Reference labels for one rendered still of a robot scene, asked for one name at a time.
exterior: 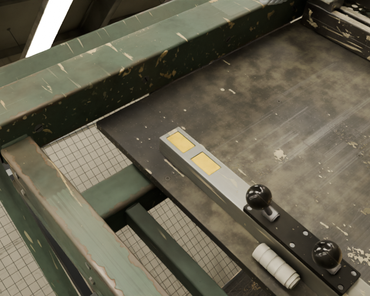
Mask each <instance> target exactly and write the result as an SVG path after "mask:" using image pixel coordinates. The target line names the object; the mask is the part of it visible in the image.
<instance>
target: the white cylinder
mask: <svg viewBox="0 0 370 296"><path fill-rule="evenodd" d="M253 257H254V258H255V259H256V260H257V261H258V262H259V263H260V264H261V265H262V266H263V267H264V268H265V269H267V271H268V272H269V273H270V274H272V275H273V276H275V278H276V279H277V280H278V281H279V282H280V283H281V284H282V285H283V286H286V287H287V288H288V289H289V288H290V289H293V288H294V287H295V286H296V285H297V284H298V283H299V281H300V276H299V275H298V274H297V272H296V271H295V270H294V269H293V268H292V267H290V266H289V265H288V264H286V262H285V261H284V260H283V259H282V258H281V257H279V256H278V255H277V254H276V253H275V252H274V251H273V250H271V249H270V248H269V246H267V245H266V244H265V243H261V244H260V245H259V246H258V247H257V248H256V249H255V250H254V252H253Z"/></svg>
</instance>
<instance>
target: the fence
mask: <svg viewBox="0 0 370 296"><path fill-rule="evenodd" d="M177 132H179V133H180V134H182V135H183V136H184V137H185V138H186V139H187V140H188V141H190V142H191V143H192V144H194V145H195V146H194V147H193V148H191V149H190V150H188V151H186V152H185V153H183V152H181V151H180V150H179V149H178V148H177V147H176V146H175V145H174V144H172V143H171V142H170V141H169V140H167V138H168V137H170V136H172V135H173V134H175V133H177ZM159 152H160V153H161V154H163V155H164V156H165V157H166V158H167V159H168V160H170V161H171V162H172V163H173V164H174V165H175V166H176V167H177V168H178V169H179V170H180V171H182V172H183V173H184V174H185V175H186V176H187V177H188V178H189V179H190V180H191V181H192V182H193V183H195V184H196V185H197V186H198V187H199V188H200V189H202V191H204V192H205V193H206V194H207V195H208V196H209V197H210V198H211V199H212V200H214V201H215V202H216V203H217V204H218V205H219V206H220V207H221V208H222V209H223V210H224V211H226V212H227V213H228V214H229V215H230V216H231V217H232V218H233V219H235V221H236V222H238V223H239V224H240V225H241V226H242V227H243V228H244V229H246V230H247V231H248V232H249V233H250V234H251V235H252V236H253V237H254V238H255V239H256V240H258V241H259V242H260V243H265V244H266V245H267V246H269V248H270V249H271V250H273V251H274V252H275V253H276V254H277V255H278V256H279V257H281V258H282V259H283V260H284V261H285V262H286V264H288V265H289V266H290V267H292V268H293V269H294V270H295V271H296V272H297V274H298V275H299V276H300V279H301V280H302V281H303V282H304V283H305V284H306V285H307V286H309V287H310V289H312V290H313V291H314V292H315V293H316V294H317V295H318V296H339V295H338V294H337V293H336V292H335V291H333V290H332V289H331V288H330V287H329V286H327V285H326V283H324V282H323V281H322V280H321V279H320V278H318V277H317V276H316V275H315V274H314V273H313V272H312V271H311V270H310V269H308V268H307V267H306V266H305V265H304V264H303V263H302V262H301V261H300V260H298V259H297V258H296V257H295V256H293V255H292V254H291V253H290V252H289V251H288V250H287V249H286V248H285V247H283V246H282V245H281V244H280V243H279V242H278V241H277V240H276V239H274V238H273V237H272V236H271V235H270V234H268V233H267V232H266V231H265V230H264V229H263V228H262V227H261V226H259V225H258V224H257V223H256V222H255V221H254V220H253V219H252V218H251V217H249V216H248V215H247V214H246V213H245V212H243V207H244V206H245V205H246V204H247V202H246V199H245V195H246V192H247V190H248V189H249V188H250V187H251V186H249V185H248V184H247V183H246V182H245V181H244V180H242V179H241V178H240V177H238V176H237V175H236V174H235V173H234V172H233V171H231V170H230V169H229V168H228V167H227V166H225V165H224V164H223V163H222V162H221V161H219V160H218V159H217V158H216V157H214V156H213V155H212V154H211V153H210V152H209V151H207V150H206V149H205V148H204V147H203V146H202V145H200V144H199V143H198V142H196V141H195V140H194V139H193V138H192V137H191V136H189V135H188V134H187V133H186V132H185V131H184V130H182V129H181V128H180V127H177V128H175V129H174V130H172V131H170V132H168V133H166V134H165V135H163V136H162V137H160V138H159ZM202 152H203V153H204V154H205V155H206V156H207V157H209V158H210V159H211V160H212V161H213V162H215V163H216V164H217V165H218V166H220V167H221V168H220V169H218V170H217V171H215V172H214V173H213V174H211V175H208V174H207V173H206V172H204V171H203V170H202V169H201V168H199V166H198V165H196V164H195V163H194V162H193V161H192V160H191V159H192V158H194V157H196V156H197V155H199V154H200V153H202ZM343 296H370V286H369V285H368V284H367V283H366V282H365V281H363V280H362V279H361V278H358V279H357V280H356V282H355V283H354V284H353V285H352V286H351V287H350V288H349V289H348V290H347V291H346V293H345V294H344V295H343Z"/></svg>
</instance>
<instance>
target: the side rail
mask: <svg viewBox="0 0 370 296"><path fill-rule="evenodd" d="M1 154H2V156H3V157H4V159H5V160H6V161H7V162H8V164H9V166H10V168H11V171H12V174H13V176H14V180H13V182H12V183H13V185H14V188H16V190H17V191H18V193H19V194H20V195H21V196H22V198H23V199H24V200H25V201H26V203H27V204H28V206H29V207H30V208H31V209H32V211H33V212H34V213H35V215H36V216H37V217H38V219H39V220H40V221H41V223H42V224H43V225H44V226H45V228H46V229H47V230H48V231H49V233H50V234H51V236H52V237H53V238H54V239H55V241H56V242H57V243H58V244H59V246H60V247H61V249H62V250H63V251H64V252H65V254H66V255H67V256H68V258H69V259H70V260H71V262H72V263H73V264H74V266H75V267H76V268H77V269H78V271H79V272H80V273H81V275H82V276H83V277H84V279H85V280H86V281H87V282H88V284H89V285H90V286H91V287H92V289H93V290H94V292H95V293H96V294H97V296H170V295H169V294H168V293H167V291H166V290H165V289H164V288H163V287H162V286H161V285H160V284H159V282H158V281H157V280H156V279H155V278H154V276H152V275H151V273H150V272H149V271H148V270H147V269H146V267H145V266H144V265H143V264H142V263H141V262H140V261H139V260H138V259H137V257H136V256H135V255H134V254H133V253H132V252H131V251H130V250H129V248H128V247H127V246H126V245H125V244H124V242H123V241H122V240H121V239H120V238H119V237H118V236H117V235H116V233H115V232H114V231H113V230H112V229H111V228H110V227H109V226H108V224H107V223H106V222H105V221H104V219H102V218H101V216H100V215H99V214H98V213H97V212H96V211H95V209H94V208H93V207H92V206H91V205H90V204H89V203H88V202H87V200H86V199H85V198H84V197H83V196H82V195H81V194H80V193H79V191H78V190H77V189H76V188H75V187H74V185H73V184H72V183H71V182H70V181H69V180H68V179H67V178H66V176H65V175H64V174H63V173H62V172H61V171H60V170H59V169H58V167H57V166H56V165H55V164H54V163H53V161H52V160H51V159H50V158H49V157H48V156H47V155H46V154H45V152H44V151H43V150H42V149H41V148H40V147H39V146H38V145H37V144H36V142H35V141H34V140H33V139H32V138H31V137H30V136H28V137H27V138H25V139H23V140H21V141H19V142H17V143H15V144H12V145H11V146H9V147H6V148H4V149H1Z"/></svg>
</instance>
